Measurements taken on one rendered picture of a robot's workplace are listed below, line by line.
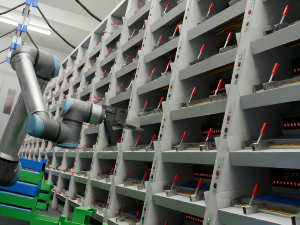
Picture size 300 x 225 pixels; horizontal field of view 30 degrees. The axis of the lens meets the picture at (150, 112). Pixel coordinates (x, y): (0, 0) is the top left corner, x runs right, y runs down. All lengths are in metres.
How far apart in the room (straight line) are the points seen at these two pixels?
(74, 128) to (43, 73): 0.52
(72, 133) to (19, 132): 0.56
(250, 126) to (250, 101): 0.11
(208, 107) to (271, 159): 0.58
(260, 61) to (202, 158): 0.42
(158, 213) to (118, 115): 0.47
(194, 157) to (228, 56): 0.40
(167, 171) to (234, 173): 0.70
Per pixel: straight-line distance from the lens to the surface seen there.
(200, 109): 2.21
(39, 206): 4.85
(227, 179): 1.87
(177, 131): 2.55
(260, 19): 1.98
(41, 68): 2.85
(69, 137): 2.42
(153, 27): 3.28
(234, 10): 2.19
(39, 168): 3.63
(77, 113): 2.44
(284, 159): 1.57
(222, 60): 2.15
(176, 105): 2.55
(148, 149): 2.76
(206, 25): 2.42
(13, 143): 2.94
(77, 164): 4.56
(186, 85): 2.58
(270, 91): 1.72
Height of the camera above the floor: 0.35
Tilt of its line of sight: 8 degrees up
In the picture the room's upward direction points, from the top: 12 degrees clockwise
